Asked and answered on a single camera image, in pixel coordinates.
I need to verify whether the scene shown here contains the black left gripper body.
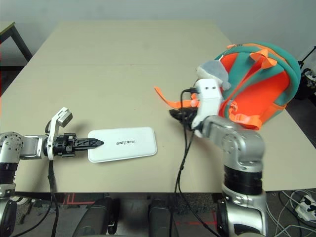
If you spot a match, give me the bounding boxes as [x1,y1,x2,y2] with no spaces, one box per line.
[52,132,78,158]

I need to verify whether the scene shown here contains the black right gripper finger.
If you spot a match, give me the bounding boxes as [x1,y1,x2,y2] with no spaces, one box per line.
[168,108,186,122]

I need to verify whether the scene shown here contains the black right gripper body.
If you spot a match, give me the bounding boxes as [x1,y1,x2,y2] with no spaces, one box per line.
[182,106,199,125]

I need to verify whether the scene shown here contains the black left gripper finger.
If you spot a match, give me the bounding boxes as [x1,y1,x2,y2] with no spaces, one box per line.
[75,137,105,150]

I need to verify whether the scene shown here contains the white Unitree pencil case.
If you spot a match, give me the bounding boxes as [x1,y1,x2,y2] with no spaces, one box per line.
[87,126,158,163]

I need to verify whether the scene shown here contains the teal and orange backpack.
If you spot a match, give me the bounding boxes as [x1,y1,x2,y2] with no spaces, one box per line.
[154,41,302,131]

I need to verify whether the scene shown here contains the dark grey robot left leg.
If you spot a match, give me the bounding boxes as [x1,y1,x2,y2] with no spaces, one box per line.
[73,197,119,237]

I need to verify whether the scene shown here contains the dark framed side table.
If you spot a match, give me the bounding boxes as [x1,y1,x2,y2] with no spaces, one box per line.
[0,21,33,67]

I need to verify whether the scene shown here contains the black tripod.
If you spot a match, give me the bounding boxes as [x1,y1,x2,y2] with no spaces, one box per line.
[297,45,316,73]

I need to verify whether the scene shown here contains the white power strip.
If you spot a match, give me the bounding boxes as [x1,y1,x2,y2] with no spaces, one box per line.
[295,194,316,221]

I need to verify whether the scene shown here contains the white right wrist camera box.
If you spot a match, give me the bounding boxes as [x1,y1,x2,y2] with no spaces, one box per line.
[191,78,224,138]

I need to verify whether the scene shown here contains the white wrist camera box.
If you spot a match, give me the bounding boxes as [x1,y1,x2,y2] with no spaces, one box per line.
[45,107,74,161]
[191,78,224,138]

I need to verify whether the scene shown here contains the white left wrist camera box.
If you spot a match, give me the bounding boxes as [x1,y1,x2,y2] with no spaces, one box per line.
[45,107,74,161]

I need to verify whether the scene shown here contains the grey plush dolphin keychain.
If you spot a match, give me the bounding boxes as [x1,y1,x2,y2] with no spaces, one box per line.
[196,60,232,89]

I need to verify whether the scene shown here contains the white floor cables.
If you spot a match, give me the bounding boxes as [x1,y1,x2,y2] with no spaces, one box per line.
[268,190,316,237]

